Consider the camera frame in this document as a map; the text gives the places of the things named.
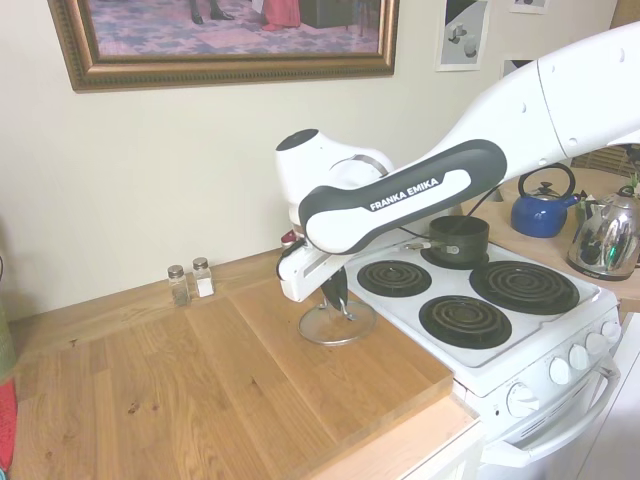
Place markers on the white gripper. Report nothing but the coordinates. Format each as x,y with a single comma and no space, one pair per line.
302,275

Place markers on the glass pot lid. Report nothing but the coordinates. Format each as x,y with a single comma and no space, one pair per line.
320,335

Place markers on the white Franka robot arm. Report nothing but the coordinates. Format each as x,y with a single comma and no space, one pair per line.
400,200

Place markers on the dark green cooking pot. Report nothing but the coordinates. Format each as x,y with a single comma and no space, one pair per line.
460,245

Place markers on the glass salt shaker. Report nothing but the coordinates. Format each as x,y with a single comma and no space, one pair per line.
203,282

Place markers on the glass pepper shaker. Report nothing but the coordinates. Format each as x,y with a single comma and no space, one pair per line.
178,290

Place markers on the white electric stove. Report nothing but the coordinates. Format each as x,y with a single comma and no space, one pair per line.
480,370

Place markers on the large wooden butcher block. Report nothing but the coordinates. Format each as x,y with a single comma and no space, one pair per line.
200,390

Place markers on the large coil burner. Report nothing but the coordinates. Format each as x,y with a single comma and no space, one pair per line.
525,287

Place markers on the white stove knob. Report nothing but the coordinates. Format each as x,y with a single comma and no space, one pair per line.
596,343
522,401
560,371
579,357
611,332

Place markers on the blue stovetop kettle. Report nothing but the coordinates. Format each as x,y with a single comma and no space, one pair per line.
540,215

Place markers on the silver electric kettle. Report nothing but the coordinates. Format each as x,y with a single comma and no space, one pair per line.
607,245

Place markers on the large paper print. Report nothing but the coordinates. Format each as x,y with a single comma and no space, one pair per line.
462,35

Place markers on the green cloth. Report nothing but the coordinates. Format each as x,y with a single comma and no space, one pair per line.
6,345

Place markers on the gold framed painting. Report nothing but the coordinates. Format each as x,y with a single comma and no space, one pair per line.
75,55

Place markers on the red cloth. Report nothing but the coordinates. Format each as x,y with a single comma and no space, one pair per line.
7,425

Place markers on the red wrist camera mount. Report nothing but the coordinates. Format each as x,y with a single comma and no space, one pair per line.
289,241

